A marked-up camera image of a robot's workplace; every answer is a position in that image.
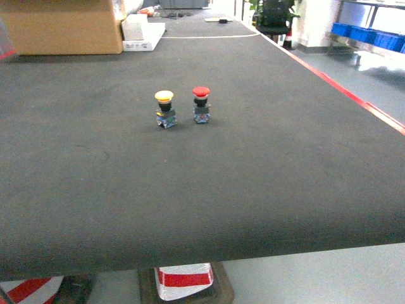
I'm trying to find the dark grey table mat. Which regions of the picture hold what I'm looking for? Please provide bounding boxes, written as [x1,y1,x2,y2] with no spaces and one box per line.
[1,11,404,281]

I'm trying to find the red mushroom push button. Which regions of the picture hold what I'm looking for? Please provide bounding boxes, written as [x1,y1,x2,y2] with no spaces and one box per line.
[192,86,211,124]

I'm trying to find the yellow mushroom push button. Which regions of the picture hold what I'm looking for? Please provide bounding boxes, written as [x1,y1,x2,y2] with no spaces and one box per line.
[154,91,177,129]

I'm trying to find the red white striped traffic cone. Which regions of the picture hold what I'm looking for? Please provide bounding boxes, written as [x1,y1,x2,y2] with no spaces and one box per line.
[138,262,234,303]

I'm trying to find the white flat box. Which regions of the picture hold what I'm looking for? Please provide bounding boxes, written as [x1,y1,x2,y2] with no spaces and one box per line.
[121,14,166,52]

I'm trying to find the black office chair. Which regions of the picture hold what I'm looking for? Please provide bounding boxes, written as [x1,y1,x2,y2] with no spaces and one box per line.
[253,0,300,36]

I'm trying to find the large cardboard box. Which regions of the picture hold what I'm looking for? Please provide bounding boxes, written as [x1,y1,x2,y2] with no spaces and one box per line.
[1,1,126,55]

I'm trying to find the blue bins on far rack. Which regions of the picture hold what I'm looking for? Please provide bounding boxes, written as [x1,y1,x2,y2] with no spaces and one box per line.
[332,23,404,54]

